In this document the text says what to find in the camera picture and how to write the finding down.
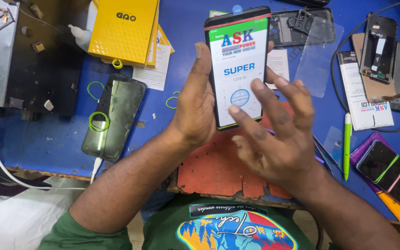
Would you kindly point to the person's left hand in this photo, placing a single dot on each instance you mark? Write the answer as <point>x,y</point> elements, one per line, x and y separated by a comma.
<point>194,111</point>

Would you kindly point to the person's right hand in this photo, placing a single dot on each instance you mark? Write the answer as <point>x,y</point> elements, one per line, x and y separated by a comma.
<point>286,139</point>

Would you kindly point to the black smartphone with printed film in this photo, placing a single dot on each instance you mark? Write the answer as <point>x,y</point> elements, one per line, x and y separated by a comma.
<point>238,59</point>

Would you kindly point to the thin green rubber band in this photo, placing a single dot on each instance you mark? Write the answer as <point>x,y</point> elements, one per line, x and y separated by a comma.
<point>168,101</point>
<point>89,91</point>

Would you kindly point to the purple plastic tool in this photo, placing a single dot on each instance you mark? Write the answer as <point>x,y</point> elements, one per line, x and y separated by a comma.
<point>319,159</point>

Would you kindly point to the black tweezers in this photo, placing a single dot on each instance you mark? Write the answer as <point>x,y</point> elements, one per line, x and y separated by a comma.
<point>325,152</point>

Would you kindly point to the green phone rubber band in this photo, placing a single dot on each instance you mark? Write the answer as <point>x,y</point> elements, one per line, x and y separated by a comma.
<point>241,122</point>

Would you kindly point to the clear plastic film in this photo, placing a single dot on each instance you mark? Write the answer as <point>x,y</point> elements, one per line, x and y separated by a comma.
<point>337,140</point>

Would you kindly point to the white printed papers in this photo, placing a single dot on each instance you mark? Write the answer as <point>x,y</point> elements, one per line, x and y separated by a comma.
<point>153,74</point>

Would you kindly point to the orange work mat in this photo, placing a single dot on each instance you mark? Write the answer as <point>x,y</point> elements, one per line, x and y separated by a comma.
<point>214,166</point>

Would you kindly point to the green pen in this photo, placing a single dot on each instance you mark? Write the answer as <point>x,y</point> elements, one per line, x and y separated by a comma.
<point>347,145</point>

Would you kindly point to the black smartphone with dark screen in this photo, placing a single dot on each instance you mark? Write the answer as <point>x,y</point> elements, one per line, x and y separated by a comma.
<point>120,111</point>

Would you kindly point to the white paper leaflet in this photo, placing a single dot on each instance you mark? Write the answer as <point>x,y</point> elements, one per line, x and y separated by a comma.
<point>279,64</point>

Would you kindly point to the purple phone case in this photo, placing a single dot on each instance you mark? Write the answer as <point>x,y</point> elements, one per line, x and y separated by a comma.
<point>363,151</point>

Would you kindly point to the white display packet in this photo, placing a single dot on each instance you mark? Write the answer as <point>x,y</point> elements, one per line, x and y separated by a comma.
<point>363,111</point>

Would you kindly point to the clear glass screen protector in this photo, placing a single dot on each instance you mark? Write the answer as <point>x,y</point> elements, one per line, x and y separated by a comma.
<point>319,62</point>

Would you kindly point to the yellow rubber band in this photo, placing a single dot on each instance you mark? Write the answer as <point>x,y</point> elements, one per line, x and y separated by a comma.
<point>117,66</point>

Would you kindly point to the red rubber band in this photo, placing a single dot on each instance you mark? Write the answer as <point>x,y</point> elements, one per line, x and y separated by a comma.
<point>241,21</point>

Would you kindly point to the thick green rubber band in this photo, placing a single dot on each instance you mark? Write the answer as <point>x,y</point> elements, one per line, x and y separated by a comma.
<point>94,126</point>

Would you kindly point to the tan phone panel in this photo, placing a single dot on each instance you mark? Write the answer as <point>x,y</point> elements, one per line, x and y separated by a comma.
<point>377,90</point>

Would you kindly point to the yellow phone box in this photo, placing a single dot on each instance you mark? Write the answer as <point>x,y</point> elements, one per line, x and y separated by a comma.
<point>123,31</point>

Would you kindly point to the black smartphone with coloured bands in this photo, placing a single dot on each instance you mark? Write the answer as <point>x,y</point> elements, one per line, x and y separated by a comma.
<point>391,173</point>

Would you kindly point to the blue film pull tab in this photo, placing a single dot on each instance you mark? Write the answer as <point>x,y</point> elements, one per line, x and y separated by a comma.
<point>237,9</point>

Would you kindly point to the green printed t-shirt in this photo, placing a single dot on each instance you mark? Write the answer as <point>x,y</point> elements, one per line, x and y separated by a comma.
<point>172,236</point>

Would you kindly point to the black phone display part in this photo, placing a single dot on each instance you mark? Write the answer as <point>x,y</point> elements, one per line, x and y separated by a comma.
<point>379,48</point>

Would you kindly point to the orange flat card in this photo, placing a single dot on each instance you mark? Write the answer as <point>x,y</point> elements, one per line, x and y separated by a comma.
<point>396,208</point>

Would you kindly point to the white plastic bottle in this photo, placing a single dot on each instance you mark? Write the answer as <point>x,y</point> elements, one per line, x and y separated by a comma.
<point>80,36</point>

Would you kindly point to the black metal machine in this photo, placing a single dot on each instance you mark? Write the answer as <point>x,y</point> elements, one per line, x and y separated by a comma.
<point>40,69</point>

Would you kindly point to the white cloth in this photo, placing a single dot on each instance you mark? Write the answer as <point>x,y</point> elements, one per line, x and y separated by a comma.
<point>23,218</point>

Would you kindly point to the black phone back frame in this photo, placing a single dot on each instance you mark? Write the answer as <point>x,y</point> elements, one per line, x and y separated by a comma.
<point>286,31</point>

